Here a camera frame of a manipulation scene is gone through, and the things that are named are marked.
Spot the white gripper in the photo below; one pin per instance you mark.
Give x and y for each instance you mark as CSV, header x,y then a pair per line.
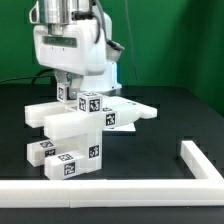
x,y
74,39

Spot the white chair backrest part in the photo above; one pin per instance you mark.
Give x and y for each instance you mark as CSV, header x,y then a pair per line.
x,y
61,121

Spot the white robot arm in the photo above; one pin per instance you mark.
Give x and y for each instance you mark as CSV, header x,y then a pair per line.
x,y
100,83

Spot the white U-shaped obstacle fence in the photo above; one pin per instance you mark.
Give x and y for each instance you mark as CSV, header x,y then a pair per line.
x,y
206,188

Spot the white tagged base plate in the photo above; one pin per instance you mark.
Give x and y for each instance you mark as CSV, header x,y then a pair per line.
x,y
125,128

